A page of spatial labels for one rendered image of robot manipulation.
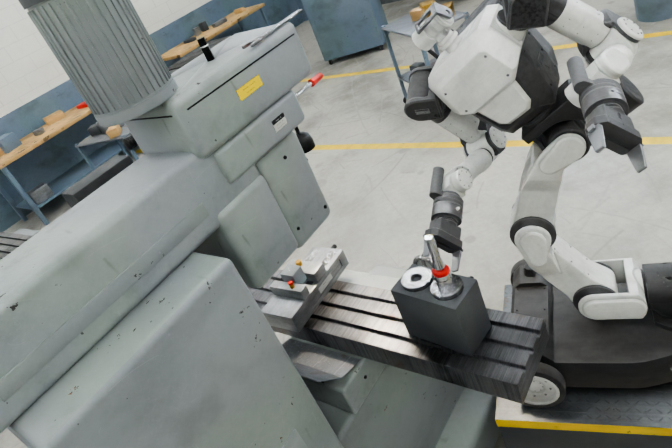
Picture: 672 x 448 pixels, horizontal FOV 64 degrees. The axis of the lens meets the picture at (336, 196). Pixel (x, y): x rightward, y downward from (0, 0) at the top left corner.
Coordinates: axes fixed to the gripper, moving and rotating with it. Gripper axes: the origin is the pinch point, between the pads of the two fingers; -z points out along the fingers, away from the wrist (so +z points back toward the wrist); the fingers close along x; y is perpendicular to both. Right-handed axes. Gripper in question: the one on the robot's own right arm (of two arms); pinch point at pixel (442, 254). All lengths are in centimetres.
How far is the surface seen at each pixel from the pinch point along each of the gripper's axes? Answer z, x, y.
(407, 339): -17.9, -10.2, -23.5
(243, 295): -29, 49, -9
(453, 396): -15, -73, -69
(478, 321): -14.2, -15.2, 0.4
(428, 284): -8.0, -0.3, -4.6
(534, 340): -16.5, -27.6, 9.0
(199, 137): -1, 73, -3
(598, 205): 124, -167, -63
